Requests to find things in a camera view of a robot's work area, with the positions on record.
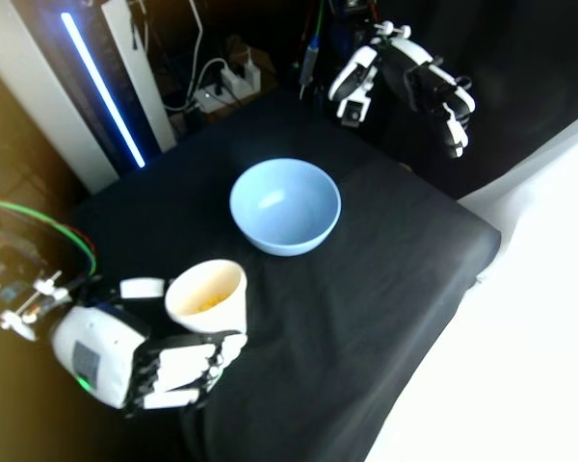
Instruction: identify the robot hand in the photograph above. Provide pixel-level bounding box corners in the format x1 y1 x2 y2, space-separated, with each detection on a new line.
328 36 477 160
49 274 250 418

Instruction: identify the white cup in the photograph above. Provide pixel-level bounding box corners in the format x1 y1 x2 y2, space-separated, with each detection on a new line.
164 259 250 336

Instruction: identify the light blue bowl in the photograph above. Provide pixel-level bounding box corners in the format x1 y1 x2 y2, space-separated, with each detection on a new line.
228 158 342 257

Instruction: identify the black backdrop curtain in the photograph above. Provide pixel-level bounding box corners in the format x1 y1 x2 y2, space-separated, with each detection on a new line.
365 0 578 199

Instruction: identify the brown cardboard box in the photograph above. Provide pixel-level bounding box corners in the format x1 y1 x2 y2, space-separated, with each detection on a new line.
226 36 276 92

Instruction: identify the white charger plug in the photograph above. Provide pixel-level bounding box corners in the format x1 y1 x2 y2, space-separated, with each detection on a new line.
243 47 262 83

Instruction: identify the white power strip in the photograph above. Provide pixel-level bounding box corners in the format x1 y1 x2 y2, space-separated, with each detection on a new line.
194 66 262 115

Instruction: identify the wide white board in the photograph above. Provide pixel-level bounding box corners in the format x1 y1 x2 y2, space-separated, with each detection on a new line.
0 0 119 194

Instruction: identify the blue LED light strip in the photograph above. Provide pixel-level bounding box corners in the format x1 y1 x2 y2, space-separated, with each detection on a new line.
60 12 146 169

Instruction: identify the narrow white board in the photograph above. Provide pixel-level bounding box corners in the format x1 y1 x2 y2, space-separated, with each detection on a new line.
100 0 177 153

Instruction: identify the white cloth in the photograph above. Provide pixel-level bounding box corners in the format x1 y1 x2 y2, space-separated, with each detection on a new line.
365 103 578 462

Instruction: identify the grey cable connector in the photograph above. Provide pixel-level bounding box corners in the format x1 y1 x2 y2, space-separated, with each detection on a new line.
298 40 322 100

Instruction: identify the white cable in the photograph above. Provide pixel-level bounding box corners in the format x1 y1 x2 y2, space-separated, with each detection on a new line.
163 0 206 113

